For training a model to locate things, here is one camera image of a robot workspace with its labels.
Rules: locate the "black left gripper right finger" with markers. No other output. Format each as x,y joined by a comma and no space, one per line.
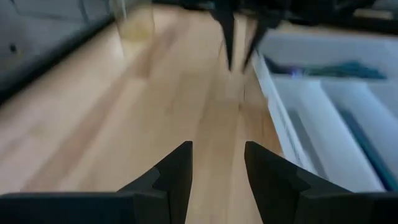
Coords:
270,180

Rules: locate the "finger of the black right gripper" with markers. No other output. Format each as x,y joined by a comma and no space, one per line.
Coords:
228,37
258,40

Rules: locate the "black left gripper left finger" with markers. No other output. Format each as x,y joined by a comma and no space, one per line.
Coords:
174,180

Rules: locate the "iridescent fork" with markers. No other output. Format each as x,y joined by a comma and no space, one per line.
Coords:
348,73
342,67

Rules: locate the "white cutlery tray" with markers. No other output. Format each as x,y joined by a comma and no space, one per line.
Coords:
326,124

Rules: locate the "iridescent knife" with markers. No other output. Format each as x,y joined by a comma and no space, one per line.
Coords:
373,152

